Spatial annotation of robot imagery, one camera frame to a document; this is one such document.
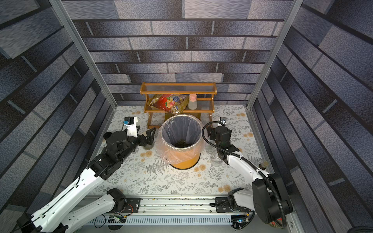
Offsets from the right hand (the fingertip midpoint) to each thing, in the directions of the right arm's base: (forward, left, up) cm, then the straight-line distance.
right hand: (217, 126), depth 87 cm
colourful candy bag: (+16, +29, +5) cm, 34 cm away
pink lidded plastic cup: (+16, +15, +4) cm, 22 cm away
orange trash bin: (-2, +22, -8) cm, 24 cm away
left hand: (-12, +37, +15) cm, 42 cm away
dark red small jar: (-3, +71, -5) cm, 71 cm away
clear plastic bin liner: (-18, +31, +7) cm, 37 cm away
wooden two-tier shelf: (+18, +7, +12) cm, 23 cm away
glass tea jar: (-15, 0, -16) cm, 22 cm away
